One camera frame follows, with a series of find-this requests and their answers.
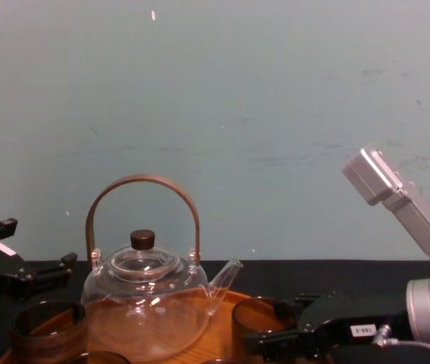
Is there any black table cloth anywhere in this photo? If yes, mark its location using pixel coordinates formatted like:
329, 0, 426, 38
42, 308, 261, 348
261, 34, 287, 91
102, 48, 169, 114
0, 259, 430, 364

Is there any thin dark gripper cable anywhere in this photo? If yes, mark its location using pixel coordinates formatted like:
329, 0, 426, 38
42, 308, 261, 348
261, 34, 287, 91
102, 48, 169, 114
372, 325, 430, 364

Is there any round wooden tray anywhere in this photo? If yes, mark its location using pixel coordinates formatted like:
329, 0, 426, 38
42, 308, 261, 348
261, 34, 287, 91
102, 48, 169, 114
0, 287, 337, 364

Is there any glass teapot with wooden handle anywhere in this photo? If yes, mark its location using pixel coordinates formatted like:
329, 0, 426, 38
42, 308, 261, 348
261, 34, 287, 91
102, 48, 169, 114
80, 174, 244, 363

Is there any glass lid with dark knob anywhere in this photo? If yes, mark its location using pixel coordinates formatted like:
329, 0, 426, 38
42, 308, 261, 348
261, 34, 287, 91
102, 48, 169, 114
105, 228, 182, 284

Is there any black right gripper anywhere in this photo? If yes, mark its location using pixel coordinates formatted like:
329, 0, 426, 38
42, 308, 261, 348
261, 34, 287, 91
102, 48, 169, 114
242, 293, 413, 358

